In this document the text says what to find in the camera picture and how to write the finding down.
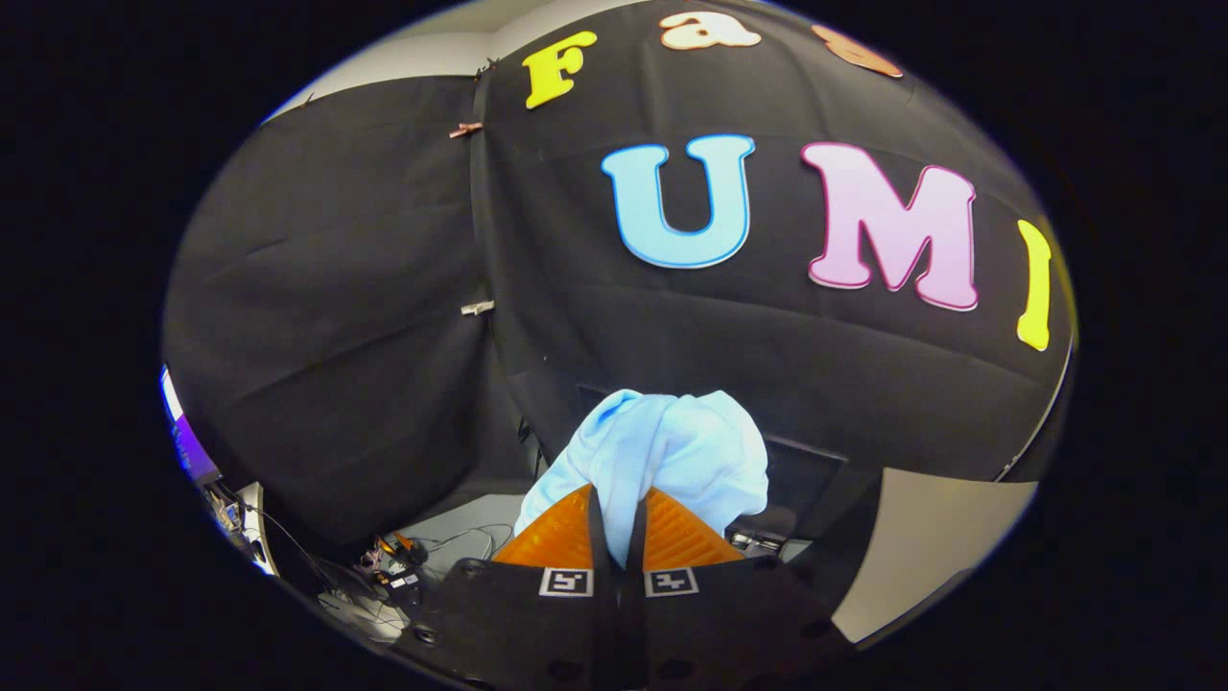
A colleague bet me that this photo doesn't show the purple lit screen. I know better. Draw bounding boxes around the purple lit screen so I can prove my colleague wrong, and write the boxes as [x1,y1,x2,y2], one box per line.
[161,368,224,486]

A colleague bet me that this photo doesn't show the black backdrop cloth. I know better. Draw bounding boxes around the black backdrop cloth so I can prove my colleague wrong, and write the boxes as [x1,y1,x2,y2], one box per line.
[161,0,1077,558]

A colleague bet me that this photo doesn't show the tangle of floor cables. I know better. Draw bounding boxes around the tangle of floor cables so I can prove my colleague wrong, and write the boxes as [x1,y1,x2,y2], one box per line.
[206,480,519,644]

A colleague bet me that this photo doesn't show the white curved frame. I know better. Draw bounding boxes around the white curved frame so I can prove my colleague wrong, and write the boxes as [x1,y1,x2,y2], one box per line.
[235,480,281,577]

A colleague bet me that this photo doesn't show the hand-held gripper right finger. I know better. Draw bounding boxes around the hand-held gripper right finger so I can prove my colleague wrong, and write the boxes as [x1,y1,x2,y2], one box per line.
[622,486,857,691]

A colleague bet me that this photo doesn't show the light blue garment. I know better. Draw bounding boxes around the light blue garment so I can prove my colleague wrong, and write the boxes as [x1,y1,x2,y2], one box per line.
[514,389,770,567]

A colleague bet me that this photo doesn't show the grey washing machine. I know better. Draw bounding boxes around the grey washing machine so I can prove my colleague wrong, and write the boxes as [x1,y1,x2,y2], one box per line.
[576,384,850,562]

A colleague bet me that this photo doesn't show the cream and black panel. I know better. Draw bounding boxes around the cream and black panel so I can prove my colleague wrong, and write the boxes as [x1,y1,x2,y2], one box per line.
[830,467,1040,646]

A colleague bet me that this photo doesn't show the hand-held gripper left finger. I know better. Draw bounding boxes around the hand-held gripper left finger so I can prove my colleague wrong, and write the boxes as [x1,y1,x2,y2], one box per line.
[389,484,625,691]

